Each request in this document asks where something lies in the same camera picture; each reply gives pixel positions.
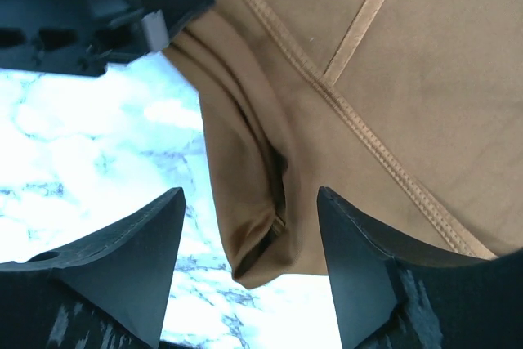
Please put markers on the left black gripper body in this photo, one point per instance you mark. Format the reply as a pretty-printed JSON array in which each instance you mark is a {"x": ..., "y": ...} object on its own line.
[{"x": 81, "y": 37}]

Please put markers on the brown cloth napkin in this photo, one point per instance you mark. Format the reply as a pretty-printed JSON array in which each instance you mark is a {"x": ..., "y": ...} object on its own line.
[{"x": 409, "y": 109}]

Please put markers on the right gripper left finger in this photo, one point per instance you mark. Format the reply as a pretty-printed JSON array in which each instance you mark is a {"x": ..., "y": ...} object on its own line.
[{"x": 109, "y": 289}]

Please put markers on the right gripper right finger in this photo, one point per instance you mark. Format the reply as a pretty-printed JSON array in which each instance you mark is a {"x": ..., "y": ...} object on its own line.
[{"x": 393, "y": 291}]

